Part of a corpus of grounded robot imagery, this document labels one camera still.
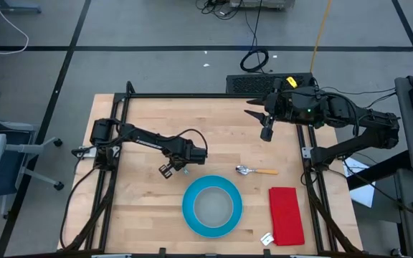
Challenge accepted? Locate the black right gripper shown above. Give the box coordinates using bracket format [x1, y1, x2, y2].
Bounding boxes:
[243, 87, 300, 127]

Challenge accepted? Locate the metal spoon with wooden handle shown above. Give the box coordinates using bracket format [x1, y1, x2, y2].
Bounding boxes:
[234, 164, 280, 177]

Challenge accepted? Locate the blue round plate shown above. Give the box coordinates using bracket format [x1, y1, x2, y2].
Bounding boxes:
[181, 174, 244, 239]

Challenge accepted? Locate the grey metal stand base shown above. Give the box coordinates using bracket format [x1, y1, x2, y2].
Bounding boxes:
[229, 0, 296, 10]

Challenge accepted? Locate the red folded cloth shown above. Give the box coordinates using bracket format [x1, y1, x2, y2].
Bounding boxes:
[267, 186, 306, 247]

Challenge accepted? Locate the small white packet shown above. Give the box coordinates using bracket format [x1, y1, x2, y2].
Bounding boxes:
[260, 232, 276, 247]

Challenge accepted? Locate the white paper sheet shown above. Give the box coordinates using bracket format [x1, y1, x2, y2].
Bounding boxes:
[342, 156, 377, 209]

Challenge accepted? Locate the grey chair base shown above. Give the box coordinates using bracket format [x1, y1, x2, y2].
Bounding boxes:
[0, 0, 43, 17]

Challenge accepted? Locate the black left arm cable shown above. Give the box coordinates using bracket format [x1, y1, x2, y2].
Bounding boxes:
[166, 128, 209, 150]

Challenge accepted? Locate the coiled black cable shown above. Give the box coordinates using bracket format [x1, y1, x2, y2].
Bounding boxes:
[239, 0, 270, 74]

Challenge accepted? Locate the black aluminium rig frame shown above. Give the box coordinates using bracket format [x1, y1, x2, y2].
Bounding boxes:
[57, 80, 364, 258]

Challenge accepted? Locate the yellow cable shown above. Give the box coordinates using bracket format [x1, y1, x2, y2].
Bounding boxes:
[309, 0, 334, 75]

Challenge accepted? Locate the tangle of black cables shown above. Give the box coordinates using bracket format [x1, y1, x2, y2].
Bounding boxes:
[194, 0, 245, 21]

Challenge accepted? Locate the black base cable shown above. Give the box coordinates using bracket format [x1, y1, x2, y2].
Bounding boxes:
[59, 166, 100, 252]

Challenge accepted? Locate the white cable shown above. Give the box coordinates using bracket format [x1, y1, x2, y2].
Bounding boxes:
[0, 0, 30, 56]

